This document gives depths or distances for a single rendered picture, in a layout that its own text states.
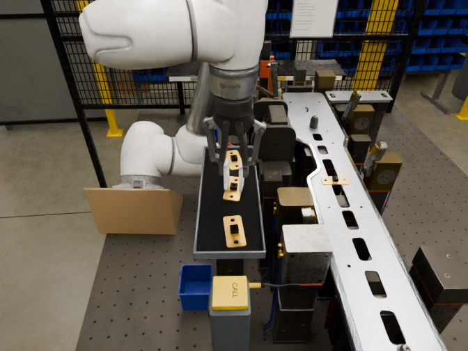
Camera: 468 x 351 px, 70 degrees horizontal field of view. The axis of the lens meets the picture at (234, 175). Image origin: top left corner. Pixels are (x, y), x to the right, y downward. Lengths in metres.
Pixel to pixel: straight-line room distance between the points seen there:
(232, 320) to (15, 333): 1.66
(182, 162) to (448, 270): 0.91
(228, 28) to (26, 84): 2.96
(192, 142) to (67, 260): 1.32
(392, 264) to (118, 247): 0.92
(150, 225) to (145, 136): 0.33
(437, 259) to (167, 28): 0.77
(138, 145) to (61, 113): 2.20
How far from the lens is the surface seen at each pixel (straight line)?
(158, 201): 1.21
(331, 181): 1.11
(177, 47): 0.56
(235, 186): 0.78
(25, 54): 3.31
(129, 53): 0.56
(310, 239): 0.77
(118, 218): 1.32
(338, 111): 1.58
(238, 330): 0.66
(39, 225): 2.65
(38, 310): 2.20
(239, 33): 0.57
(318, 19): 1.94
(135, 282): 1.22
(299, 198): 0.90
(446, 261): 0.95
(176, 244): 1.29
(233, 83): 0.61
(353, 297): 0.84
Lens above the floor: 1.68
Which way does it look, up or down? 38 degrees down
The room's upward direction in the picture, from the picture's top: straight up
